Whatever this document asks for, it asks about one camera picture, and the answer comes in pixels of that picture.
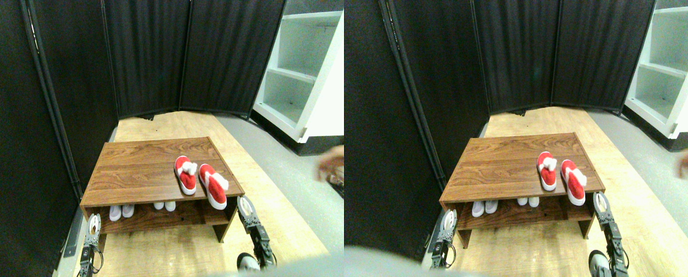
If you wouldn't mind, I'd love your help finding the red shoe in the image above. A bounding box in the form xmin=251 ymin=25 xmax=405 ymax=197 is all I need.
xmin=174 ymin=156 xmax=199 ymax=196
xmin=560 ymin=159 xmax=588 ymax=207
xmin=199 ymin=164 xmax=230 ymax=211
xmin=537 ymin=151 xmax=558 ymax=192

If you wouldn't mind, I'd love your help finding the brown shoe rack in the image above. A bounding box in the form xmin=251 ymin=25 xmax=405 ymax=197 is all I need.
xmin=80 ymin=137 xmax=245 ymax=243
xmin=439 ymin=133 xmax=606 ymax=249

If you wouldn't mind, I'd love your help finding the black curtain stand pole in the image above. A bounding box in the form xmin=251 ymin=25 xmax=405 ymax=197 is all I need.
xmin=379 ymin=0 xmax=444 ymax=188
xmin=21 ymin=0 xmax=85 ymax=200

